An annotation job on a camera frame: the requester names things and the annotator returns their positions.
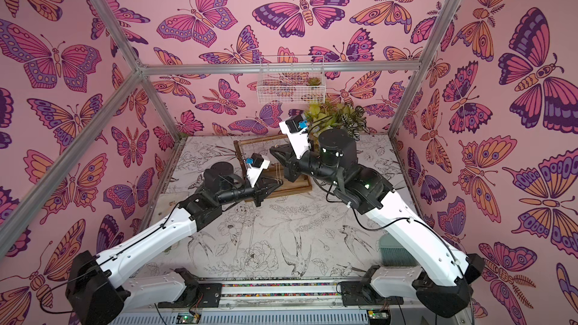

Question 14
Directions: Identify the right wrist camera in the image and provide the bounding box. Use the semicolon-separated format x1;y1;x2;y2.
279;114;310;159

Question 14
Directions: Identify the wooden jewelry display stand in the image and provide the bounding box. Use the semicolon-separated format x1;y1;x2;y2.
233;134;312;198

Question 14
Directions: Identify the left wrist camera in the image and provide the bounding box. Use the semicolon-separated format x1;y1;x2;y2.
245;153;270;187

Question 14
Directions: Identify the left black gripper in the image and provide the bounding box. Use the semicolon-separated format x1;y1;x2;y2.
216;176;283;209

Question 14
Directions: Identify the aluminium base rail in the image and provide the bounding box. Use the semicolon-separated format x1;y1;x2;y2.
113;278;472;324

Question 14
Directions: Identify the white wire wall basket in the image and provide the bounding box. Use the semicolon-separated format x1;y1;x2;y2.
255;54;327;105

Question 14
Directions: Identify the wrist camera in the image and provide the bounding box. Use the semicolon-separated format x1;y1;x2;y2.
279;114;310;159
245;153;270;187

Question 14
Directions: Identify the green brush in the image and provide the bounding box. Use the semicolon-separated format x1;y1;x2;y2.
379;234;418;267

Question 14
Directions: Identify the glass vase with plants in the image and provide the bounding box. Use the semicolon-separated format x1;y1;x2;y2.
304;102;370;141

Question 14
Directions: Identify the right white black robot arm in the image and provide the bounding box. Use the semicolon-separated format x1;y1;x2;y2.
269;122;485;318

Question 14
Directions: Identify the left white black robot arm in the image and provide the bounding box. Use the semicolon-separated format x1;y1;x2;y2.
65;161;283;324

